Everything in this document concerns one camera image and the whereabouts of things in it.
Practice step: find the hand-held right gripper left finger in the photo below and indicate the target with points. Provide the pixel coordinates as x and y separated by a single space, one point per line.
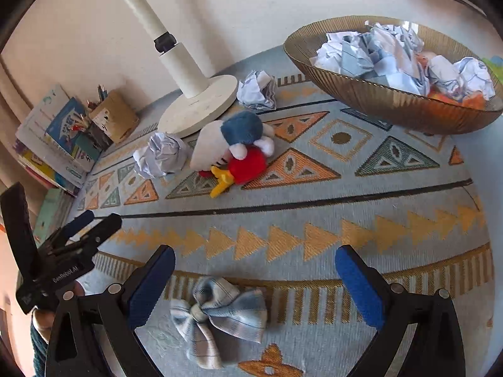
151 288

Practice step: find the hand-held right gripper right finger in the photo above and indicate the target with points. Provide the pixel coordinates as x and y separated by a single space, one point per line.
359 288

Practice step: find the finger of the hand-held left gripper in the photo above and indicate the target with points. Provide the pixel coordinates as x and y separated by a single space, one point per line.
104 229
80 222

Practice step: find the plaid fabric bow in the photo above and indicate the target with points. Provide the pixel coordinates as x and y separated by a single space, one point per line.
230 314

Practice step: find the ribbed amber glass bowl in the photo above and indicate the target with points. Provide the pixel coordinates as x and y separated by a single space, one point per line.
393 108

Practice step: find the orange mandarin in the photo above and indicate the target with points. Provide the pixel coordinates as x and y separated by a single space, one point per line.
442 96
473 102

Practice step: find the pile of papers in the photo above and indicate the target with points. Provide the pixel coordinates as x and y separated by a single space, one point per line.
377 59

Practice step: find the person's left forearm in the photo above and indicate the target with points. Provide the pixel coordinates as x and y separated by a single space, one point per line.
39 345

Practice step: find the pale green book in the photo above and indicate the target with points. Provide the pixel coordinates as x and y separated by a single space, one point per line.
53 214

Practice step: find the stack of books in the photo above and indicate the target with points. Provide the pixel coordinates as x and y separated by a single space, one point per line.
51 141

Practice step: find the black mesh pen holder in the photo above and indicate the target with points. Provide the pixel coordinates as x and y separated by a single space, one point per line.
96 137

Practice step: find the crumpled paper ball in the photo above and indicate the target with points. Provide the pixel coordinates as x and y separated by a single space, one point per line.
161 155
257 90

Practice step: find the patterned woven tablecloth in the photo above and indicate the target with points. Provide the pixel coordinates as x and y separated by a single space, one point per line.
314 204

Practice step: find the kraft paper pencil holder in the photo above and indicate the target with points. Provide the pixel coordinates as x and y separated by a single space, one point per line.
114 119

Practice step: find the bundle of pencils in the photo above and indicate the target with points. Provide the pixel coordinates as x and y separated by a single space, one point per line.
100 94

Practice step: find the white desk lamp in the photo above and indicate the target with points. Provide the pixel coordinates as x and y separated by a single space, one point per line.
196 114

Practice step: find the white and blue plush toy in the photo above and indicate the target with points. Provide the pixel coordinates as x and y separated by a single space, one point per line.
243 165

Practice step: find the green tissue pack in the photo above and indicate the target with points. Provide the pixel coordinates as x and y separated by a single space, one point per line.
495 63

